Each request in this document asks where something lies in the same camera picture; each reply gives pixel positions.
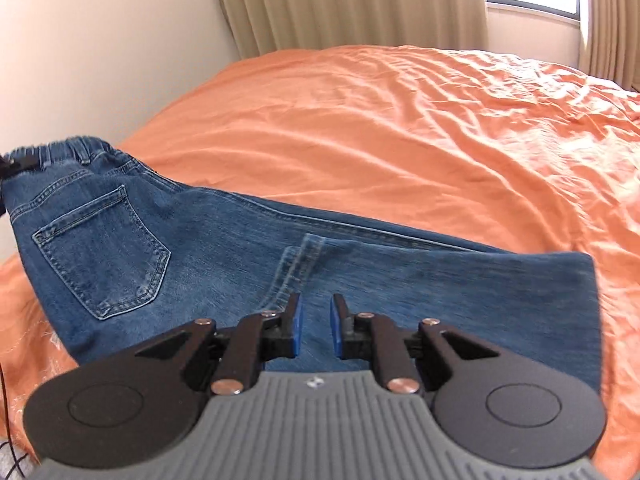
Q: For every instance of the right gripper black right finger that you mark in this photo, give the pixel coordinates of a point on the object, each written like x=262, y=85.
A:
x=494, y=403

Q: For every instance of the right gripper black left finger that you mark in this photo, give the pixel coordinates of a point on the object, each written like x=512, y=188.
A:
x=139, y=402

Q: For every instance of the blue denim jeans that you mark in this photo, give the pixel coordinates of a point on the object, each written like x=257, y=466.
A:
x=118, y=254

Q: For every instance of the orange bed sheet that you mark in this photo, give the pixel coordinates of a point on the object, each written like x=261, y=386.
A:
x=524, y=155

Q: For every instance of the beige curtain left panel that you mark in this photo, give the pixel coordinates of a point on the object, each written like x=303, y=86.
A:
x=263, y=26

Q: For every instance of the beige curtain panel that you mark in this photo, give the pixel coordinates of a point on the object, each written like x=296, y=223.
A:
x=609, y=41
x=263, y=26

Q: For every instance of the beige curtain right panel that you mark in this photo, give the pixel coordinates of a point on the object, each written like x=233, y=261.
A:
x=609, y=41

